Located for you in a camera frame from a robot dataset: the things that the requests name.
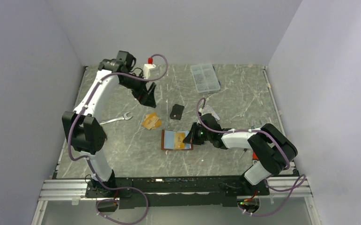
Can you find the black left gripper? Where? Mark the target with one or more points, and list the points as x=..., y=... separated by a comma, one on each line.
x=147, y=99

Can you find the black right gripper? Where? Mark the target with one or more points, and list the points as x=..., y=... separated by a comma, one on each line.
x=192, y=138

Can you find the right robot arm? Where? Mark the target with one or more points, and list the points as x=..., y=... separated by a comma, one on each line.
x=273, y=150

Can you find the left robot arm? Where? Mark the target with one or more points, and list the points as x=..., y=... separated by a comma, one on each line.
x=82, y=128

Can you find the gold card stack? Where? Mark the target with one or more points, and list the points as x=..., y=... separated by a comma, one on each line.
x=151, y=121

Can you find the black card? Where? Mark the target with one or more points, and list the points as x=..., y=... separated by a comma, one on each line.
x=176, y=112

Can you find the silver open-end wrench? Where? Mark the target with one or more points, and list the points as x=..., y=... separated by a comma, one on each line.
x=125, y=116

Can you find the clear plastic screw box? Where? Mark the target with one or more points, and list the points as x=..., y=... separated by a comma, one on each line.
x=205, y=78

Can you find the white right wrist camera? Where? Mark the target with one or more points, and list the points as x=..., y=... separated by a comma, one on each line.
x=202, y=111

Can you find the orange handled tool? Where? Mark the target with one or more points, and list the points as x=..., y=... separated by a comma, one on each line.
x=254, y=158

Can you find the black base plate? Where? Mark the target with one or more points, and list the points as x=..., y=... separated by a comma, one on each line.
x=226, y=191

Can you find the aluminium frame rail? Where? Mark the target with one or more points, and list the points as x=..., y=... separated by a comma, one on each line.
x=73, y=191

